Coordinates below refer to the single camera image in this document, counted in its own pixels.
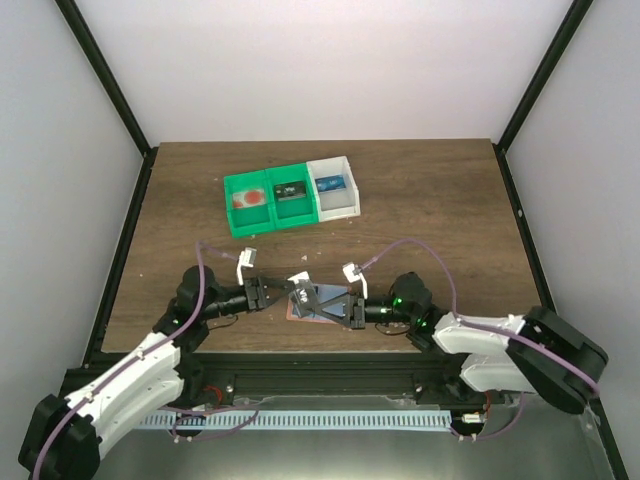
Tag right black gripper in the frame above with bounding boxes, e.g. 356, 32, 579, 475
316, 290, 414, 329

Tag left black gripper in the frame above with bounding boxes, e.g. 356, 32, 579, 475
201, 277, 295, 321

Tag black VIP card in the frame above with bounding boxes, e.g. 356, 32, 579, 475
288, 271, 318, 309

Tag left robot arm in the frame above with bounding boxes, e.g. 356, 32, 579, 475
18, 265, 293, 479

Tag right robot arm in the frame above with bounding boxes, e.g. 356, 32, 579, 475
290, 272, 608, 414

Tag red white card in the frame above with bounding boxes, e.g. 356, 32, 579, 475
231, 188, 266, 209

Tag black card in bin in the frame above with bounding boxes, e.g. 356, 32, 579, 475
273, 181, 307, 202

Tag blue card in bin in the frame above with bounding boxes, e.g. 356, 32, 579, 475
315, 175, 346, 194

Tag left green bin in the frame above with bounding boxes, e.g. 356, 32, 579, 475
224, 170, 275, 238

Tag green bin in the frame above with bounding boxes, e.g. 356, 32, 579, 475
265, 163, 319, 230
224, 170, 275, 238

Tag middle green bin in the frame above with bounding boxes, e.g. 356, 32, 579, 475
265, 163, 319, 230

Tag white bin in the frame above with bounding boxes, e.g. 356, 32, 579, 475
306, 156, 361, 222

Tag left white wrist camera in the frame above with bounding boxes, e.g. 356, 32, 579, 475
236, 247, 257, 285

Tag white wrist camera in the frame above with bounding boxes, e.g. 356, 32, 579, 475
236, 247, 257, 285
342, 262, 368, 298

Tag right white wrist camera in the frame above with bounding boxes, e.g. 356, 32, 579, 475
342, 262, 368, 298

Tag black aluminium front rail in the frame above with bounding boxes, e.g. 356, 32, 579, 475
64, 352, 591, 401

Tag light blue slotted cable duct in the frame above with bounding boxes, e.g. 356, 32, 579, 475
140, 410, 452, 433

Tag left black frame post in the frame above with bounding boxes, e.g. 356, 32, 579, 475
53, 0, 153, 157

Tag black frame post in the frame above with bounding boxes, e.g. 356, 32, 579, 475
53, 0, 153, 157
497, 0, 595, 154

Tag right black frame post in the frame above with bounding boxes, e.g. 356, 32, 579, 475
497, 0, 595, 154

